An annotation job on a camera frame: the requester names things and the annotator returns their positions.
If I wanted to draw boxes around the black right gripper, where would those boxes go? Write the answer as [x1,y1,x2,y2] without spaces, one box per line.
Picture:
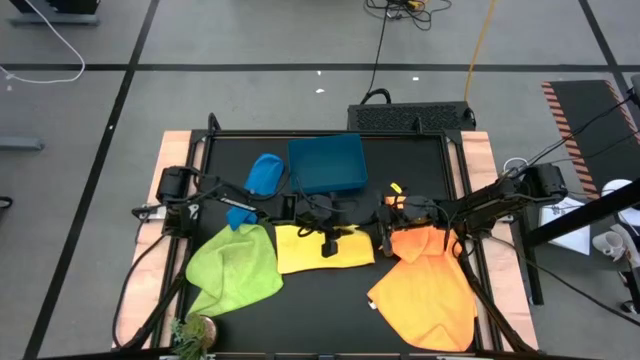
[364,194,439,257]

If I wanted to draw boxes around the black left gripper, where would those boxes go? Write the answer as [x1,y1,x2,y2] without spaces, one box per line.
[295,192,366,259]

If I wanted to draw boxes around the yellow microfiber towel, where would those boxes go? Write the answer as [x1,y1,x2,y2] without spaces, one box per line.
[274,223,376,276]

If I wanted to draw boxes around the blue microfiber towel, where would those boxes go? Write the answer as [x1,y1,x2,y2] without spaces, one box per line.
[225,152,287,232]

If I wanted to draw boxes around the green microfiber towel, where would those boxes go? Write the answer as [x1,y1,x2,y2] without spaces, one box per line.
[185,223,285,318]

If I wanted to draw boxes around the teal plastic bin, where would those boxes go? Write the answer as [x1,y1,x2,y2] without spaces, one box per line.
[287,133,370,196]

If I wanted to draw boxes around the black perforated computer case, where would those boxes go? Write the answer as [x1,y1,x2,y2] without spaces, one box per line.
[347,100,477,132]

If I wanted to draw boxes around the white paper sheet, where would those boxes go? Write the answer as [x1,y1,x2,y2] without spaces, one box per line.
[538,195,592,256]

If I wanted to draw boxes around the small potted plant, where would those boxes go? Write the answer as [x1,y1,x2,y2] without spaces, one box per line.
[170,313,220,360]

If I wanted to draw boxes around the black stand beam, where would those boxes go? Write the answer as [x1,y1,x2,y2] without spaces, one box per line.
[517,178,640,306]

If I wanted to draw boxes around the black mat striped edges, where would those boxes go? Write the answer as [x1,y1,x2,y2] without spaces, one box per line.
[541,79,640,187]

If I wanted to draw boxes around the white mug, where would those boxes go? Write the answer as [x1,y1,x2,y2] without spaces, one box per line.
[592,230,627,261]

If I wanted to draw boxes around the white round cap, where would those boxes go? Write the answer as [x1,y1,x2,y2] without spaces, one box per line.
[601,178,635,199]

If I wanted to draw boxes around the grey floor bar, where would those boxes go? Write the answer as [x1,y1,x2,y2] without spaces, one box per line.
[0,137,46,152]

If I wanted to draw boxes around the grey desk foot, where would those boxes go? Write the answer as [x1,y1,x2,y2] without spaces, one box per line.
[7,0,101,27]

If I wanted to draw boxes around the black metal table frame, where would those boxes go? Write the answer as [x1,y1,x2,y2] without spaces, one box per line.
[115,112,537,360]

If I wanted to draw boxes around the white cable coil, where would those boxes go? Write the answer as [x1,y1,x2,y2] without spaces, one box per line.
[502,156,531,174]

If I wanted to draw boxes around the black cable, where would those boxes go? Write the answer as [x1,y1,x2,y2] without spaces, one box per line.
[111,232,169,349]
[514,92,636,176]
[489,234,640,316]
[366,9,393,105]

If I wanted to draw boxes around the yellow cable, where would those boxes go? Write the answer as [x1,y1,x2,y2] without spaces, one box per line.
[463,0,498,104]

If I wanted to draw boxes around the tangled cable bundle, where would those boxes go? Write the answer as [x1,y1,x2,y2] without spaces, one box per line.
[364,0,454,32]

